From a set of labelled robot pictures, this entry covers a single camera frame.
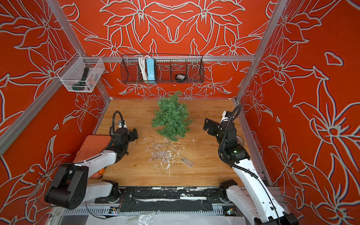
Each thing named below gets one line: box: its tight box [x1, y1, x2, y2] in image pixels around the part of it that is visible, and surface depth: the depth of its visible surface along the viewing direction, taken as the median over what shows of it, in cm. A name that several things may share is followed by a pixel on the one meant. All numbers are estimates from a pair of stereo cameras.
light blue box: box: [146, 58, 156, 83], surface depth 92 cm
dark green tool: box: [71, 67, 90, 91], surface depth 82 cm
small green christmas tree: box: [151, 90, 194, 142], surface depth 76 cm
